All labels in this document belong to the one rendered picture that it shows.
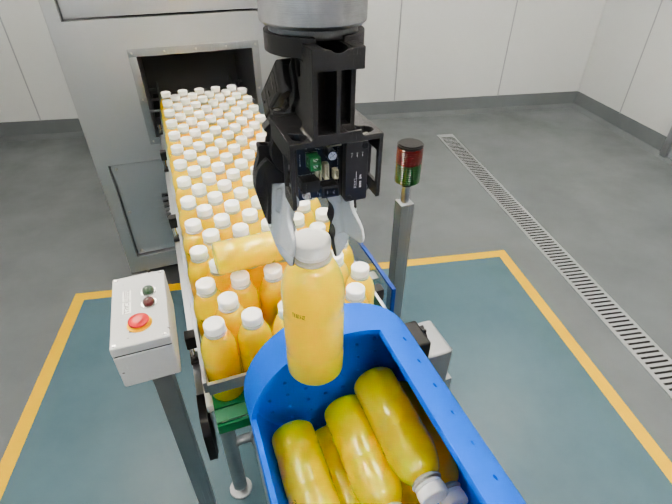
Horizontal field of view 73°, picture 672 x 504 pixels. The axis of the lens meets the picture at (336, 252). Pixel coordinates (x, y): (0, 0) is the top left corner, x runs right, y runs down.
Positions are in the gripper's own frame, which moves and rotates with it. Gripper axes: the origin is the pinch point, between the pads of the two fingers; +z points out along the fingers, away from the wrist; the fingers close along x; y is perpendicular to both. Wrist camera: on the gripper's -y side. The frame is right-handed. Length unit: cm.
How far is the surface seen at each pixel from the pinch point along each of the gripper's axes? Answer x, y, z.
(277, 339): -2.7, -9.1, 21.9
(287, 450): -4.4, -0.7, 35.9
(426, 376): 13.9, 3.9, 21.7
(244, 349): -6.3, -25.5, 40.0
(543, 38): 361, -361, 69
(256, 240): 1, -42, 27
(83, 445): -69, -93, 143
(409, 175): 40, -51, 23
